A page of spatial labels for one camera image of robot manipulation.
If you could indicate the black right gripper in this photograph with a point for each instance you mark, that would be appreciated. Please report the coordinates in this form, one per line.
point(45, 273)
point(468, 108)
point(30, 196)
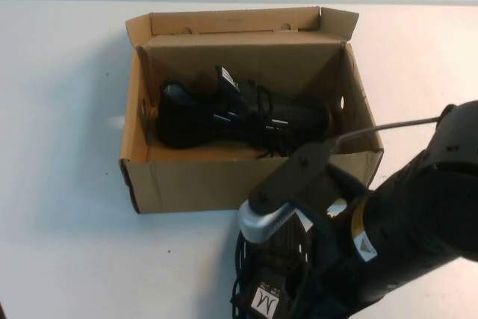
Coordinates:
point(332, 251)

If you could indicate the black knit sneaker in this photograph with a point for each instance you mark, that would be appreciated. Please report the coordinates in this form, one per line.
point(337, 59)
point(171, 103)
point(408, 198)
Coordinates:
point(269, 296)
point(194, 124)

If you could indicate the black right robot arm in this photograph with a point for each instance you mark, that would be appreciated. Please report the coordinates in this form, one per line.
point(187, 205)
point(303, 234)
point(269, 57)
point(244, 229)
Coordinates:
point(429, 222)

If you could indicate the brown cardboard shoe box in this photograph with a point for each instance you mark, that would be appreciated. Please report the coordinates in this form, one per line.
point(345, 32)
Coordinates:
point(186, 184)

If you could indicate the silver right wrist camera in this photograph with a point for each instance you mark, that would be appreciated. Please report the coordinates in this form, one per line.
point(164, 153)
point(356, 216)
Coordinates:
point(291, 177)

